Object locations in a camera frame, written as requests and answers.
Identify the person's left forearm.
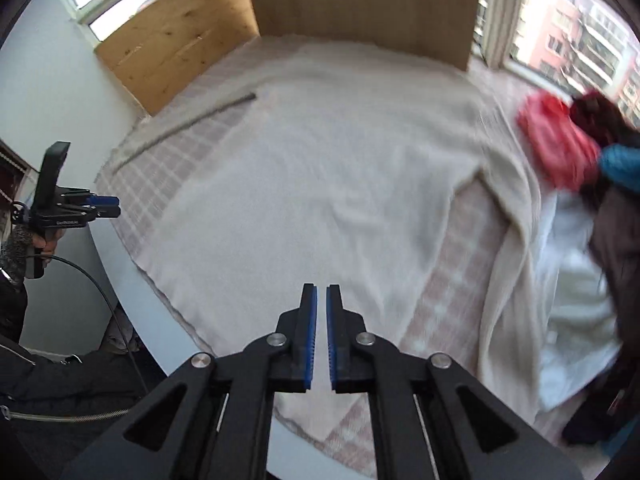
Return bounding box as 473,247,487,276
0,222,34,287

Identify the pink plaid blanket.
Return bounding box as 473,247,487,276
94,35,640,479

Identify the dark red garment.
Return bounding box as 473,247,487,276
569,90,640,149

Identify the pine plank panel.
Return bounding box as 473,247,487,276
94,0,261,116

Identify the person's black jacket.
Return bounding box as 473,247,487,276
0,270,168,480

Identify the blue garment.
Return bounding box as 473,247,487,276
597,143,640,196

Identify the black cable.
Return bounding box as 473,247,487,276
29,254,151,397

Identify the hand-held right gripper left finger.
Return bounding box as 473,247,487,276
60,283,319,480

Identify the black garment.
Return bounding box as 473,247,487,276
562,384,632,447

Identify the cream knit sweater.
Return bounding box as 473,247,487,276
132,39,544,442

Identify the dark brown garment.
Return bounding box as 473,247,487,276
587,184,640,387

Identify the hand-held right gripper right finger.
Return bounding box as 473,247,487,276
326,283,586,480

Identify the white window frame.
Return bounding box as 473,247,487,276
57,0,640,127

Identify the pink garment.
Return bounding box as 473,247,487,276
517,92,601,192

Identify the light wooden board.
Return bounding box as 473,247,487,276
239,0,484,72

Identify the white shirt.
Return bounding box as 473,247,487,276
537,192,627,412

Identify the person's left hand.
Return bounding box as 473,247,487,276
32,227,66,259

